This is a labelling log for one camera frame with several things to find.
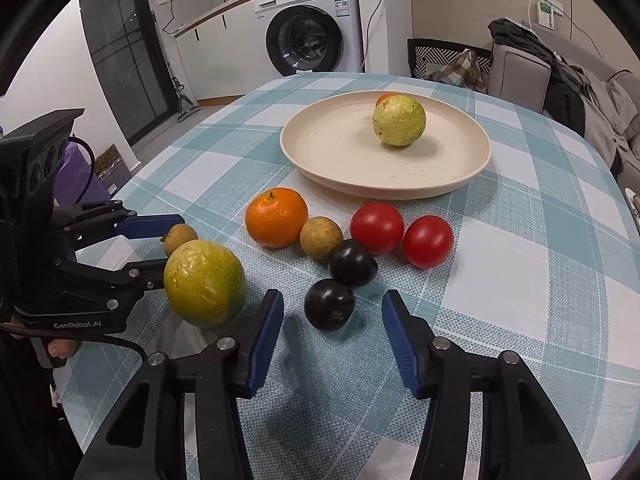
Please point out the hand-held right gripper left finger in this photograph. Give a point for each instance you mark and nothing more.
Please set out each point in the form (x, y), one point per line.
(265, 345)

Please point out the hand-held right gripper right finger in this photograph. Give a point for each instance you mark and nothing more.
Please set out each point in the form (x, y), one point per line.
(402, 345)

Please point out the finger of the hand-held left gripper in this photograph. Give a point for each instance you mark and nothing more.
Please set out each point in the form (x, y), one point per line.
(150, 226)
(145, 280)

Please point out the brown longan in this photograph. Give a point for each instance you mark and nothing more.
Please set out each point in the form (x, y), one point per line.
(179, 240)

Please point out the large yellow-green guava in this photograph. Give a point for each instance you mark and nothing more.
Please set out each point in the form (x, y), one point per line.
(205, 282)

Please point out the dark purple plum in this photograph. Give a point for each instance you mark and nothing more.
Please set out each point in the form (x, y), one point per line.
(330, 305)
(352, 263)

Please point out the red tomato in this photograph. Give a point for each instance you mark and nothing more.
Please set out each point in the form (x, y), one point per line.
(376, 227)
(428, 241)

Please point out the brown kiwi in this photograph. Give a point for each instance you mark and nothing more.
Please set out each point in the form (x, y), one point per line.
(320, 237)

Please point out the large mandarin orange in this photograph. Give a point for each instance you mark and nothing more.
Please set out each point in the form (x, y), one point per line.
(276, 217)

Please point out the cream round plate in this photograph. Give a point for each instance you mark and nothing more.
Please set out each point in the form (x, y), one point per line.
(330, 150)

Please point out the person's left hand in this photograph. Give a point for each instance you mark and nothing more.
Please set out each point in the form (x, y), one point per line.
(59, 348)

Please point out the purple bag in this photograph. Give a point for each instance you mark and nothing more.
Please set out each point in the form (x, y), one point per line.
(70, 185)

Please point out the brown patterned box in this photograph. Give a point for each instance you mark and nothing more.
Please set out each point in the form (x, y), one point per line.
(111, 162)

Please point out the grey floor mop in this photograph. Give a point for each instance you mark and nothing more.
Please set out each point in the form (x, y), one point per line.
(189, 112)

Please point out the dark glass sliding door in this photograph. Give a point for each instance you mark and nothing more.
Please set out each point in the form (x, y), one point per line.
(120, 60)

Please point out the white kitchen counter cabinet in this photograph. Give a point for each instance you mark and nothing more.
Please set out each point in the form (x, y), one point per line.
(215, 50)

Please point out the small yellow-green guava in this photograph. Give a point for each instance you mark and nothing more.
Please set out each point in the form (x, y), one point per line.
(399, 121)

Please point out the small mandarin orange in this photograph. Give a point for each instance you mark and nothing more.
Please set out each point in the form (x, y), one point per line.
(384, 97)

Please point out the white washing machine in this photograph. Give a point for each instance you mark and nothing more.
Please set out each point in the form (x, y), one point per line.
(345, 35)

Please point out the plaid cloth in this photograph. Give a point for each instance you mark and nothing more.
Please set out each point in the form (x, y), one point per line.
(462, 70)

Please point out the black patterned chair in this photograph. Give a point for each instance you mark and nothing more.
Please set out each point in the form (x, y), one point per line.
(425, 55)

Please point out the grey sofa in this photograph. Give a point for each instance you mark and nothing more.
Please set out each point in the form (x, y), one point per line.
(515, 75)

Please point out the grey garment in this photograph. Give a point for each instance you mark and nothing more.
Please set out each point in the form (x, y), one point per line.
(595, 110)

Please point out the dark clothes pile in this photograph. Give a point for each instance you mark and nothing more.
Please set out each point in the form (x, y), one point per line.
(530, 42)

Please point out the white wall device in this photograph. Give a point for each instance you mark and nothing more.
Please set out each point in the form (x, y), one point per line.
(545, 12)

